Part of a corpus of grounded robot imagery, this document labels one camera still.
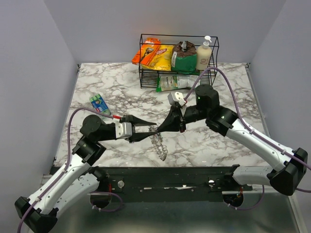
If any purple cable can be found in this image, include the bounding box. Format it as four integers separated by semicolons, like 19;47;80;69
183;67;311;211
16;107;123;233

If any green blue sponge pack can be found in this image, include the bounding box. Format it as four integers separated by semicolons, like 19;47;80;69
89;94;111;116

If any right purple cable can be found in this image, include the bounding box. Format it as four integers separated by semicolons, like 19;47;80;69
183;67;311;211

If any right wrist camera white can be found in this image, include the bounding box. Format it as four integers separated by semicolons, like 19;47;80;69
168;91;187;108

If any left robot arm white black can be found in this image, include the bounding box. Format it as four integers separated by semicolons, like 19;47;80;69
15;115;153;233

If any orange razor box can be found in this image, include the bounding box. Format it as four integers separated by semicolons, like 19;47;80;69
132;37;161;69

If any yellow chips bag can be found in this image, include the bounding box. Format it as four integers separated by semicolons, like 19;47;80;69
145;45;174;71

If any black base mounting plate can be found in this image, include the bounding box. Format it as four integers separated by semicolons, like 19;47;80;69
90;165;252;203

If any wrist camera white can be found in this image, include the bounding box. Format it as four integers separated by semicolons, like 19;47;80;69
168;91;187;108
115;122;133;139

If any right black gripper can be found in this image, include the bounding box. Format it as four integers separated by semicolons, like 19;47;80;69
157;105;208;133

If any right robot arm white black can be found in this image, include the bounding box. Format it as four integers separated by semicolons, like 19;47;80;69
158;84;308;196

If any green white snack bag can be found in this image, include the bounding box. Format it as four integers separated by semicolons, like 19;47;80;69
156;75;198;92

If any cream lotion pump bottle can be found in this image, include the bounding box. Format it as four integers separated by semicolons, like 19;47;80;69
196;35;212;70

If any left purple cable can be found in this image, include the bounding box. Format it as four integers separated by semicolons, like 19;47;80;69
16;107;123;233

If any metal toothed key ring disc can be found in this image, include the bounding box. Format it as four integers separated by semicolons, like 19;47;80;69
149;126;168;161

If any brown green coffee bag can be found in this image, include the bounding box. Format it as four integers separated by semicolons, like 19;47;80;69
171;40;197;74

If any black wire shelf rack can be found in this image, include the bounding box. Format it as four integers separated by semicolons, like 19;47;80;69
133;33;219;89

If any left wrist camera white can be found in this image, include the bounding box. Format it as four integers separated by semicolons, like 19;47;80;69
115;122;133;139

